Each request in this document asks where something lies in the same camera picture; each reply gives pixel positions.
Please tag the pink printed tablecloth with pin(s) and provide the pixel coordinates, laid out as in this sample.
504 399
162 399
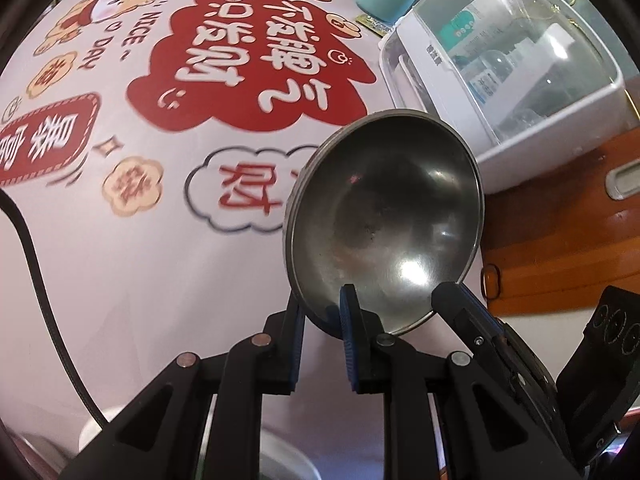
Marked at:
150 260

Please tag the square coaster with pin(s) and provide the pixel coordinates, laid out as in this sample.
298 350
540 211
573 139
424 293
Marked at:
370 24

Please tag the small steel bowl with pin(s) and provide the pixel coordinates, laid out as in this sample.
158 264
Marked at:
390 200

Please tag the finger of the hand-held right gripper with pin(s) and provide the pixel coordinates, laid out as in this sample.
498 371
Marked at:
465 315

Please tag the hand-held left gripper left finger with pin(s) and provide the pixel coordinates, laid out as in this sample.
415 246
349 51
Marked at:
298 340

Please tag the wooden sliding door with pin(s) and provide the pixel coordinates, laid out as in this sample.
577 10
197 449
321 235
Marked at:
565 240

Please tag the white bottle sterilizer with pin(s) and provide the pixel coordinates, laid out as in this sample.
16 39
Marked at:
565 125

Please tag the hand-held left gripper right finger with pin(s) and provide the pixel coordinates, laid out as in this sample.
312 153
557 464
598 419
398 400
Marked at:
348 340

